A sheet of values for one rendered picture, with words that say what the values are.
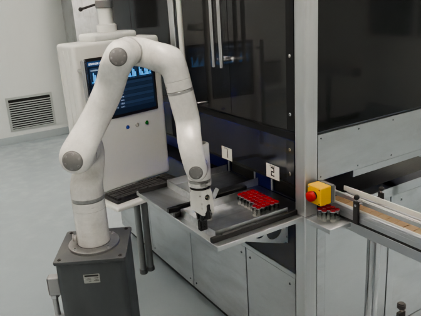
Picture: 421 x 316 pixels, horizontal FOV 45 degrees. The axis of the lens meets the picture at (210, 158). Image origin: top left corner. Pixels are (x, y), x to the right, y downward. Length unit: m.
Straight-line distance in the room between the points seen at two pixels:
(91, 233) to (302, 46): 1.01
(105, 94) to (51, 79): 5.49
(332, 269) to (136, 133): 1.19
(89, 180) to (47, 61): 5.38
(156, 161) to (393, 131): 1.24
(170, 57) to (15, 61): 5.49
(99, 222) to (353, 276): 1.14
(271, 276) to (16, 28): 5.43
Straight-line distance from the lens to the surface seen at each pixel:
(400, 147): 2.35
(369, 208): 2.01
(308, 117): 1.90
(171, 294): 3.22
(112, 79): 1.69
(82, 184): 1.86
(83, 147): 1.76
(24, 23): 7.10
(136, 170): 2.72
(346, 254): 2.29
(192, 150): 1.67
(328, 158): 2.03
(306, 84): 1.87
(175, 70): 1.69
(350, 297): 2.42
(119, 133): 2.61
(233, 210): 2.09
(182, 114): 1.71
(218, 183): 2.39
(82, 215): 1.89
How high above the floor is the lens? 1.73
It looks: 18 degrees down
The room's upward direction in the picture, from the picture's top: 4 degrees counter-clockwise
